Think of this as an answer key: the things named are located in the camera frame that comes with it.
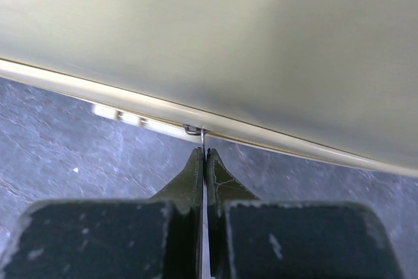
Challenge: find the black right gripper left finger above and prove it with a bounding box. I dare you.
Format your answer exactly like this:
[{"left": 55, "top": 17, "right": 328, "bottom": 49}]
[{"left": 1, "top": 148, "right": 204, "bottom": 278}]

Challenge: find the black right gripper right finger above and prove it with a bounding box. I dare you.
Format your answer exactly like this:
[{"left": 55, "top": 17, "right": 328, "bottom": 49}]
[{"left": 206, "top": 149, "right": 403, "bottom": 278}]

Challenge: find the yellow suitcase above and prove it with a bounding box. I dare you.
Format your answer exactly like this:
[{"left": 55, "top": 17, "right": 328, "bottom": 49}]
[{"left": 1, "top": 0, "right": 417, "bottom": 176}]

